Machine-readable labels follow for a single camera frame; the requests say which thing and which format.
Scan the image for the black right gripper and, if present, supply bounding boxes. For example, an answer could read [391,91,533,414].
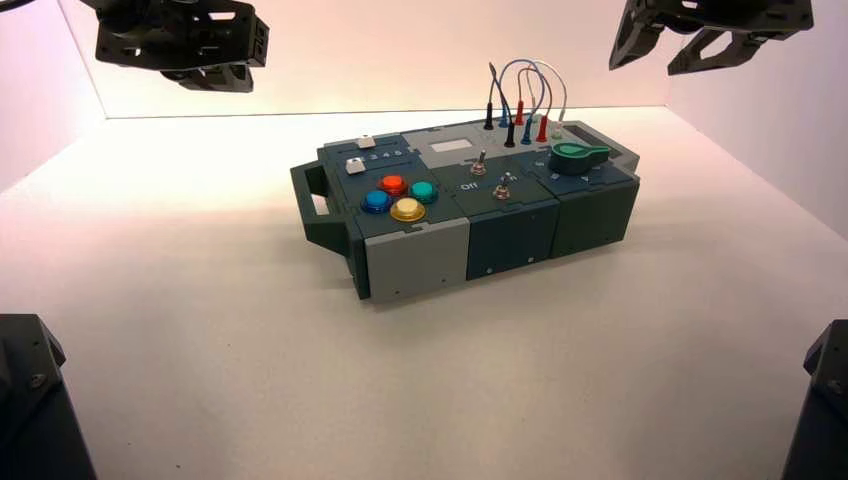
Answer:
[608,0,815,76]

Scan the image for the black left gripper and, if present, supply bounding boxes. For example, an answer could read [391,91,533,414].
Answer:
[79,0,270,93]

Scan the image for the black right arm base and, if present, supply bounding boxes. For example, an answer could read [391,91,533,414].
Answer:
[780,319,848,480]

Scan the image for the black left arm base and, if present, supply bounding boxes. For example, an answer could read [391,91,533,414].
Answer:
[0,313,99,480]

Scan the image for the green rotary knob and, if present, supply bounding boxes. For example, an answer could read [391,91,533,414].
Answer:
[550,143,611,178]

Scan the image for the blue round push button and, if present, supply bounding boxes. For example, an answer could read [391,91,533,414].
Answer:
[360,190,393,215]

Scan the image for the yellow round push button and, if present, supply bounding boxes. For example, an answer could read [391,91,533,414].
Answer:
[390,198,427,224]

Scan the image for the small grey display screen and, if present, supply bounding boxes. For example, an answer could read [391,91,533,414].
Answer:
[427,139,476,156]

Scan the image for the dark green control box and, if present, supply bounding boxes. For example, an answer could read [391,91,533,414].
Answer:
[289,119,643,305]

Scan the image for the white jumper cable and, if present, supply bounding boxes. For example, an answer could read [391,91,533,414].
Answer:
[533,60,570,122]

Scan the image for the red jumper cable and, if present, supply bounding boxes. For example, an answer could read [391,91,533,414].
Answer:
[516,66,551,119]

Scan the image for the blue jumper cable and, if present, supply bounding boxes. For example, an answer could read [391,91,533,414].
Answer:
[496,59,554,122]

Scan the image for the grey jumper cable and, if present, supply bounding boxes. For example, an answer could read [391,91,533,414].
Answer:
[488,61,513,125]

